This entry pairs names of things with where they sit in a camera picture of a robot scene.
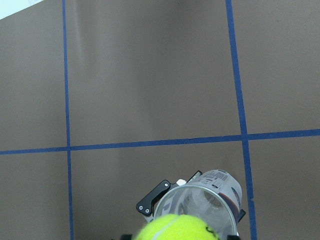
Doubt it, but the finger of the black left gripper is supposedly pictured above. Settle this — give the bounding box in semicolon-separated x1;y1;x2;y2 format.
236;209;246;237
135;170;203;223

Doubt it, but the clear tennis ball can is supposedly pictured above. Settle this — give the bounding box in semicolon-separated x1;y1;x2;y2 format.
154;169;242;240

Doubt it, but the yellow tennis ball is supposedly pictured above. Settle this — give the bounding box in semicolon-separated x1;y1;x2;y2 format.
135;214;220;240

